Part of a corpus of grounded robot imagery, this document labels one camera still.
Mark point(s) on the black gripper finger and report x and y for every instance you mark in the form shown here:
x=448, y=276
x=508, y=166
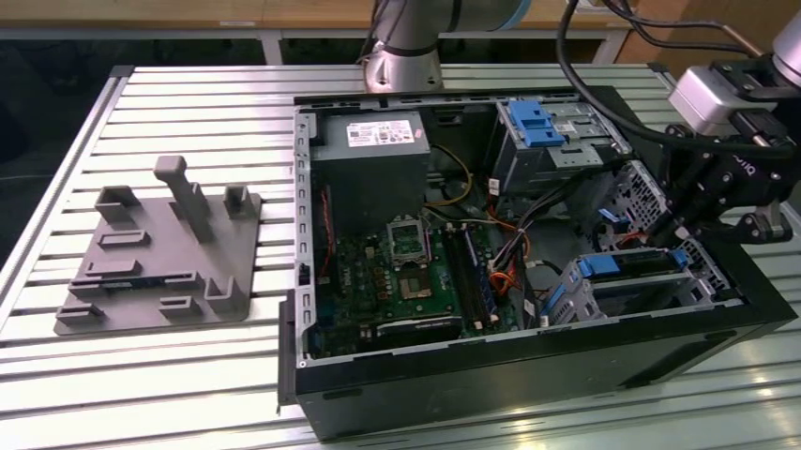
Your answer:
x=682, y=187
x=759, y=227

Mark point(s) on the hard disk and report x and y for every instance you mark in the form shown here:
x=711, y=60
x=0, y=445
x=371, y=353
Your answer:
x=600, y=267

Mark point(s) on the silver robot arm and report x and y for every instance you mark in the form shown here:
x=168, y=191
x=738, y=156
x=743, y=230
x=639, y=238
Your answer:
x=405, y=47

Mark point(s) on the silver disk bay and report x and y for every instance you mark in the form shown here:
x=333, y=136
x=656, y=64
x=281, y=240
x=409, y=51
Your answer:
x=578, y=304

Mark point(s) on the black RAM slot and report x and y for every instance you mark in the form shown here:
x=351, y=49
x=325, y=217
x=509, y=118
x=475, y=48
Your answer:
x=453, y=276
x=477, y=276
x=463, y=276
x=469, y=276

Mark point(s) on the black table corner cap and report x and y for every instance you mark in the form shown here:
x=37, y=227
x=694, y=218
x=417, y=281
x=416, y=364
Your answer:
x=121, y=71
x=658, y=68

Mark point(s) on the blue drive cage latch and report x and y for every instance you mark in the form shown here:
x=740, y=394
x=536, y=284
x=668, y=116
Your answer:
x=531, y=126

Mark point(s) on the CPU socket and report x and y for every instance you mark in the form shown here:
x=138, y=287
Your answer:
x=415, y=287

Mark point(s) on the grey power supply unit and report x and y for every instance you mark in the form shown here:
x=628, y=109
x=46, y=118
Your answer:
x=368, y=187

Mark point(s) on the black graphics card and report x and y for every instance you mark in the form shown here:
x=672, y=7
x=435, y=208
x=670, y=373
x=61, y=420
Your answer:
x=419, y=328

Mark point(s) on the black PC case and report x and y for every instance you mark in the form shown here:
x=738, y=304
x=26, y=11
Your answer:
x=500, y=389

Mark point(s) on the green motherboard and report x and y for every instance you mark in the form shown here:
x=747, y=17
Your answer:
x=368, y=290

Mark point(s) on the grey parts rack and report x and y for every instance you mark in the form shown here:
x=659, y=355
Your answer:
x=156, y=262

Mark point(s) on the dark RAM stick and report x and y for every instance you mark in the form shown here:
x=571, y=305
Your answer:
x=133, y=283

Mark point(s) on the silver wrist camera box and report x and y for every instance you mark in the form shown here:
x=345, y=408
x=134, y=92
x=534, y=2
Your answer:
x=706, y=100

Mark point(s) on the wooden desk white frame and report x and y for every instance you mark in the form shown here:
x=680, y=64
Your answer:
x=186, y=14

